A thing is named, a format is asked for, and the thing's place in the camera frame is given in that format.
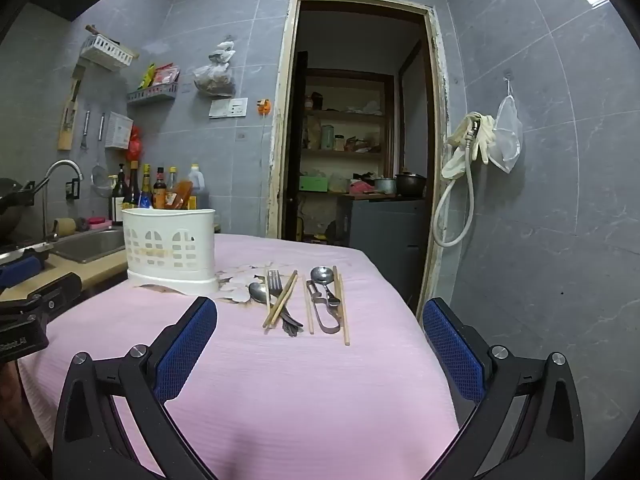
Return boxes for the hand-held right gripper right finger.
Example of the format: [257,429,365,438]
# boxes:
[421,297,586,480]

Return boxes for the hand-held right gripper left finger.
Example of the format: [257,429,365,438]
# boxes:
[52,296,219,480]

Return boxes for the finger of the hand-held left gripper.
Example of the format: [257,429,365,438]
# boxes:
[0,272,83,328]
[0,252,48,288]

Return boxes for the oval metal spoon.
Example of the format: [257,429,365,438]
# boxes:
[248,282,301,336]

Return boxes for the white plastic utensil holder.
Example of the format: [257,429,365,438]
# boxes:
[121,208,221,296]

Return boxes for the metal fork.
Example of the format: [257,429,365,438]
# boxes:
[267,270,304,337]

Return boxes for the metal peeler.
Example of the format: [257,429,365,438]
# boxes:
[306,280,347,334]

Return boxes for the round metal ladle spoon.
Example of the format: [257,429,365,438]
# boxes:
[310,265,342,306]

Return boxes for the beige kitchen counter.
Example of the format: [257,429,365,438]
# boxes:
[0,254,129,303]

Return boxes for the steel sink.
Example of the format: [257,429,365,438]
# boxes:
[50,227,129,265]

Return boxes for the metal faucet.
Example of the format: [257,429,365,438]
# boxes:
[42,159,85,242]

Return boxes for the dark wine bottle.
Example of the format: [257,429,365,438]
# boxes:
[110,164,130,226]

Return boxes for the metal strainer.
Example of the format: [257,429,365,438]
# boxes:
[91,157,112,199]

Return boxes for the pink floral tablecloth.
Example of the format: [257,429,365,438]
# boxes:
[17,232,461,480]

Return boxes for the dark sauce bottle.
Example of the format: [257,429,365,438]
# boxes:
[128,160,142,209]

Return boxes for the grey cabinet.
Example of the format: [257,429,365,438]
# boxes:
[339,194,429,307]

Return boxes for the yellow cap sauce bottle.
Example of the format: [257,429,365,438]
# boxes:
[139,163,154,209]

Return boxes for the dark bottle red label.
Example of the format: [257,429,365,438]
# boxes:
[152,167,168,210]

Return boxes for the orange seasoning packet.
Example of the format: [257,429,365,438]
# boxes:
[167,180,194,211]

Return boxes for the wooden knife rack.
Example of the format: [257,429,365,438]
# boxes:
[57,57,87,151]

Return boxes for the cooking oil jug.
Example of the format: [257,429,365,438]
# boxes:
[187,163,207,210]

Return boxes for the dark cooking pot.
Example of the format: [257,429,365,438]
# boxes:
[394,172,428,198]

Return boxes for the white rubber gloves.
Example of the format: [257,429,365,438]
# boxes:
[440,112,496,180]

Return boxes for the seasoning packets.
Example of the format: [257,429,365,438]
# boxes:
[137,62,180,91]

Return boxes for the wooden storage shelf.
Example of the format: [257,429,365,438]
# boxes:
[299,67,397,197]

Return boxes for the hanging clear plastic bag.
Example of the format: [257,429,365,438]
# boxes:
[192,36,237,97]

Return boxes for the white hose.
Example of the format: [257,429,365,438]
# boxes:
[432,125,482,248]

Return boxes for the white wall box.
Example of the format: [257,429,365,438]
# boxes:
[104,111,135,150]

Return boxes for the grey wall shelf rack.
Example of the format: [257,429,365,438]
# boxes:
[126,82,180,107]

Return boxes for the white plastic wall basket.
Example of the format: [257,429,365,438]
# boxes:
[80,25,139,69]

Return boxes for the white wall switch panel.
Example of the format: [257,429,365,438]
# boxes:
[209,97,249,119]

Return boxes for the wooden door frame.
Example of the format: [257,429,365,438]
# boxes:
[266,0,449,312]

